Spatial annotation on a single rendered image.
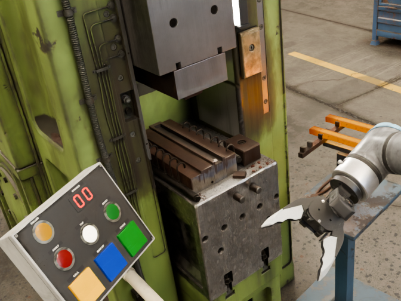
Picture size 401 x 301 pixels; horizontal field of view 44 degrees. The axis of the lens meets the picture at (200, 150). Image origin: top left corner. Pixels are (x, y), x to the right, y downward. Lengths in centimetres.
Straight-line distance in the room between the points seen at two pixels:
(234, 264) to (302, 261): 89
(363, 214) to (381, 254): 85
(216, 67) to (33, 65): 65
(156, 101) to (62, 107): 65
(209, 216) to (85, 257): 54
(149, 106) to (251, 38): 53
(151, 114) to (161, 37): 69
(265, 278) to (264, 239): 21
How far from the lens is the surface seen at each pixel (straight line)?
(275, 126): 211
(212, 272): 187
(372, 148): 111
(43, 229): 129
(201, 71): 157
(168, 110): 214
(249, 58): 186
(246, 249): 194
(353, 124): 206
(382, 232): 299
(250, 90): 193
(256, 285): 210
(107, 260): 137
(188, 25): 151
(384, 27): 563
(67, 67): 150
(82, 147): 159
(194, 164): 174
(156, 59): 147
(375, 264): 279
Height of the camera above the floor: 189
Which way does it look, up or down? 30 degrees down
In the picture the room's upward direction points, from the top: 8 degrees counter-clockwise
